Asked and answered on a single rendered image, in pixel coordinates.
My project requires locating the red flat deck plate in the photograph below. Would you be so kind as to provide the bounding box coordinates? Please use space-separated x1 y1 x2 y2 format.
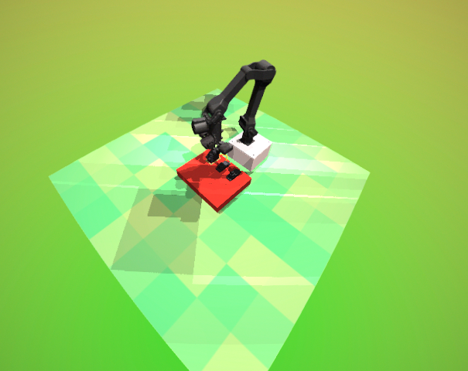
176 149 252 212

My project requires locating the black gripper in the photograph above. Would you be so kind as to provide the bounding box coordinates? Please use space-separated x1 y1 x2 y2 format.
198 129 233 155

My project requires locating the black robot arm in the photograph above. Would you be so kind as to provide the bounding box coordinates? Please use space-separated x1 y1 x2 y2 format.
191 60 276 150

